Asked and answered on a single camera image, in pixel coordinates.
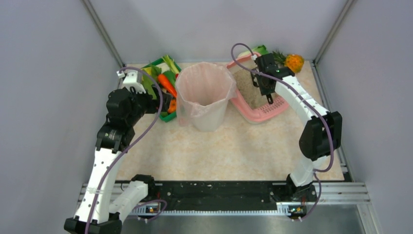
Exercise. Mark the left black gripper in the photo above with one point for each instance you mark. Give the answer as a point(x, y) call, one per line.
point(164, 100)

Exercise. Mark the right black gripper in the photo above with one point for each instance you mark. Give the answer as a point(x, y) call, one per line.
point(265, 91)

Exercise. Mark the pink litter box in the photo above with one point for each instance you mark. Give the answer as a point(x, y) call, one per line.
point(248, 100)

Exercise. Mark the pink lined trash bin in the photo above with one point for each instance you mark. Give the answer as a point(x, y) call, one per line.
point(203, 92)

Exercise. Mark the black litter scoop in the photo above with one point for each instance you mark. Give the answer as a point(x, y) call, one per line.
point(269, 98)

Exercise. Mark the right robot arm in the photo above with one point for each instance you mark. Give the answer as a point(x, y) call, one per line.
point(322, 129)

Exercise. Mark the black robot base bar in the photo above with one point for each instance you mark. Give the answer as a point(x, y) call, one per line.
point(227, 195)

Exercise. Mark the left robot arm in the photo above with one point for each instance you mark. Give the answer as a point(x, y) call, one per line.
point(97, 214)

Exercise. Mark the toy bok choy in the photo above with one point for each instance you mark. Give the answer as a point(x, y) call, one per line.
point(261, 49)

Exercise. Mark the green vegetable tray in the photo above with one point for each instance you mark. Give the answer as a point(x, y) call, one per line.
point(171, 77)

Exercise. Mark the small orange pumpkin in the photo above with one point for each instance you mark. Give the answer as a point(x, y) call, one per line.
point(172, 106)

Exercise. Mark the green leafy vegetable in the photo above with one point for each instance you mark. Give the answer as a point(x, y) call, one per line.
point(154, 72)

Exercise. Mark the orange toy carrot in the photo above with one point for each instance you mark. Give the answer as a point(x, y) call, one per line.
point(163, 80)

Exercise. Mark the toy pineapple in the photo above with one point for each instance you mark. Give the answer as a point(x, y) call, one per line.
point(293, 61)

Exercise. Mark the white green leek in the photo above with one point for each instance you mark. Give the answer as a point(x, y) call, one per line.
point(171, 64)

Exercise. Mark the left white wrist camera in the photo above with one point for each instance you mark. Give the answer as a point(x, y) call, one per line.
point(131, 80)

